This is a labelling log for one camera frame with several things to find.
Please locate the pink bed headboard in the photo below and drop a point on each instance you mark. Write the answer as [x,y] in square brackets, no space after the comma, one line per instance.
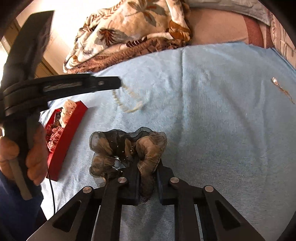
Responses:
[212,26]

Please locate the leaf pattern quilt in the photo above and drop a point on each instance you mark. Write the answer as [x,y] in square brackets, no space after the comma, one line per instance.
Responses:
[109,30]

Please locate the wooden glass door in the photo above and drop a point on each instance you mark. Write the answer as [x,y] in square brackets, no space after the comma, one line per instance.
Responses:
[42,69]

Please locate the grey pillow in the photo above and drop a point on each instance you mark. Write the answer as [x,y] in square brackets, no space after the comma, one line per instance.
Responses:
[252,8]

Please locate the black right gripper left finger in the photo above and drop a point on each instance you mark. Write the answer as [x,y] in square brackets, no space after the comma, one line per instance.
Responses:
[93,214]

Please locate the white dotted scrunchie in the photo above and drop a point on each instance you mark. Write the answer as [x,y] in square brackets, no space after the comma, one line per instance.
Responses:
[67,110]

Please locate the red jewelry tray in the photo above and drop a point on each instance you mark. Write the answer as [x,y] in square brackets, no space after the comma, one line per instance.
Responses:
[58,151]

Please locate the grey brown organza scrunchie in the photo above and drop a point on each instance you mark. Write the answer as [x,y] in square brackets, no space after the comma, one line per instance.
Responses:
[143,147]

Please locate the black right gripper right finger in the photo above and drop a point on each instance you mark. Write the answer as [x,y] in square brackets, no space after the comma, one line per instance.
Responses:
[201,213]

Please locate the pink striped cushion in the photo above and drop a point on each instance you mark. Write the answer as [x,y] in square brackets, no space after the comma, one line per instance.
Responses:
[282,41]

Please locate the light blue bed sheet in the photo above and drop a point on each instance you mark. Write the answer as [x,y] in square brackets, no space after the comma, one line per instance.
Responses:
[228,112]

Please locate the brown ruffled blanket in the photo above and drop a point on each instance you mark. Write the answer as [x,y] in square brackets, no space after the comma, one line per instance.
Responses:
[100,62]

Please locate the person left hand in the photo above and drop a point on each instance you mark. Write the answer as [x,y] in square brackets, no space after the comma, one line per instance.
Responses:
[36,160]

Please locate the pink checkered scrunchie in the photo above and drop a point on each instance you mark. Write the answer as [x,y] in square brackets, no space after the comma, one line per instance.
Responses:
[53,135]

